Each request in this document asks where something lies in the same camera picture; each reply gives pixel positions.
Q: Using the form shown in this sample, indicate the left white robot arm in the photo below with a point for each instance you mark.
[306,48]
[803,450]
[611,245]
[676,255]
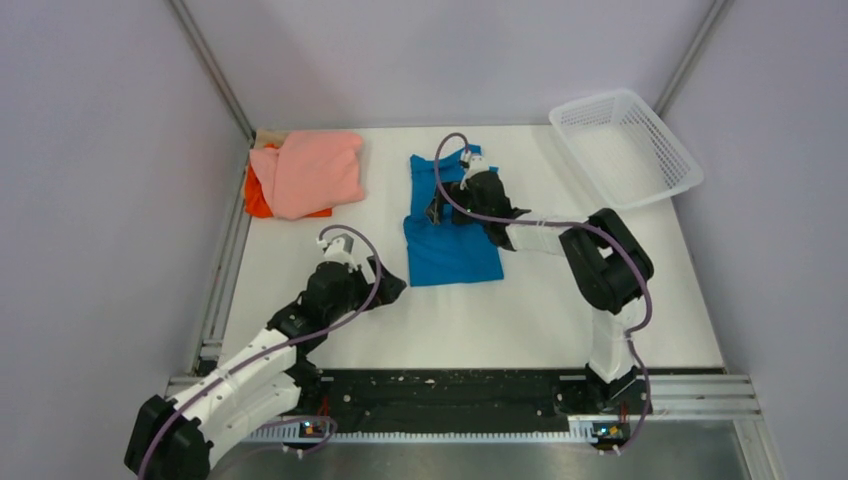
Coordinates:
[184,436]

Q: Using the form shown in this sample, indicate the blue t shirt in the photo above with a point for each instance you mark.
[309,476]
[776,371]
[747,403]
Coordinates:
[444,254]

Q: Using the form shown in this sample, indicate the pink folded t shirt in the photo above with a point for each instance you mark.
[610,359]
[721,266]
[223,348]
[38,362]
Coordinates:
[310,171]

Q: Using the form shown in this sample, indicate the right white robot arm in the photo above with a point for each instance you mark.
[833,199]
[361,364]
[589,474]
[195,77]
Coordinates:
[610,267]

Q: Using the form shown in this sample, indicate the orange folded t shirt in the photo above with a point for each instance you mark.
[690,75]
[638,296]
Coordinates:
[255,203]

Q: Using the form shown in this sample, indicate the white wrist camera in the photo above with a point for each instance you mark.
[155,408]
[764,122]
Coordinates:
[339,250]
[473,164]

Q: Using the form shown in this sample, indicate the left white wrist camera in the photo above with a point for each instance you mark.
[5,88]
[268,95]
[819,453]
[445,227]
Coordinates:
[339,250]

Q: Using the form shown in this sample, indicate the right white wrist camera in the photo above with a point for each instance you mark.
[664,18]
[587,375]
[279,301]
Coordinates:
[473,164]

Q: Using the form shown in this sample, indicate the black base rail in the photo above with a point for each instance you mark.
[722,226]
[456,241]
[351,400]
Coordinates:
[465,401]

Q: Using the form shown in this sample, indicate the white plastic basket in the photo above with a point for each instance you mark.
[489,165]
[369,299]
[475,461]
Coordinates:
[625,149]

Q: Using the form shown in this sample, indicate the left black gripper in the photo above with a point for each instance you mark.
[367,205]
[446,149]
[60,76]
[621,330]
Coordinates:
[390,289]

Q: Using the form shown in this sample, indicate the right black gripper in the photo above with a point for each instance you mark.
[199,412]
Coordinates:
[461,189]

